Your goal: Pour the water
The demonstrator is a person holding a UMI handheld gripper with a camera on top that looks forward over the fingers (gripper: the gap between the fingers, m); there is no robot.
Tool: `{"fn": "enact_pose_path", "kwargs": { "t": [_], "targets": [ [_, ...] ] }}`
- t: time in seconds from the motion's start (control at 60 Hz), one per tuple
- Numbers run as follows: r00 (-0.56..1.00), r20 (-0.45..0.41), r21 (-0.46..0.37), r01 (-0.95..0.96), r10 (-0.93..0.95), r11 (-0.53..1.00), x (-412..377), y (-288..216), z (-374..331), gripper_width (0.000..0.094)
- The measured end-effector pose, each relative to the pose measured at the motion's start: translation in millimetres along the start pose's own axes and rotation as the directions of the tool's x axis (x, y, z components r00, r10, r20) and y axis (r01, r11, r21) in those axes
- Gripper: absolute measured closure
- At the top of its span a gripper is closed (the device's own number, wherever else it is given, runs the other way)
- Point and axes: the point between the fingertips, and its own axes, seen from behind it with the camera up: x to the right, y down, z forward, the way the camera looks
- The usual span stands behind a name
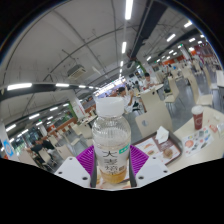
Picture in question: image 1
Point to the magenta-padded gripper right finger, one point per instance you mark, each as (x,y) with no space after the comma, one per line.
(151,169)

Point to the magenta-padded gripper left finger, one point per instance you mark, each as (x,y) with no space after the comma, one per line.
(72,170)

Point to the clear bottle with white cap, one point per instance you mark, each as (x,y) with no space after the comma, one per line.
(110,133)

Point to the printed paper tray liner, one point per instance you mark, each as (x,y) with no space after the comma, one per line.
(150,147)

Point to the person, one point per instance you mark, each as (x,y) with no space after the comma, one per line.
(125,99)
(35,147)
(48,144)
(148,80)

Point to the crumpled white napkin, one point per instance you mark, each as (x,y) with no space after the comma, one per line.
(162,135)

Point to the beige chair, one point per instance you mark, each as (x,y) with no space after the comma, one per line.
(146,125)
(165,115)

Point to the red paper cup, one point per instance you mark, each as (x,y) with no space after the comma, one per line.
(197,118)

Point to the small red sauce packet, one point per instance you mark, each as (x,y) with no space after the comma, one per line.
(213,128)

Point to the beige dining chairs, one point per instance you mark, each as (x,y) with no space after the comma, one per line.
(193,85)

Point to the ceiling air conditioner unit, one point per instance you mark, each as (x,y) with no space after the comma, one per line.
(76,72)

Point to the ceiling strip lights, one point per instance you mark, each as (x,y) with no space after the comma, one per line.
(128,8)

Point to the blue and white wall sign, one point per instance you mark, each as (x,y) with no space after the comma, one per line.
(8,148)

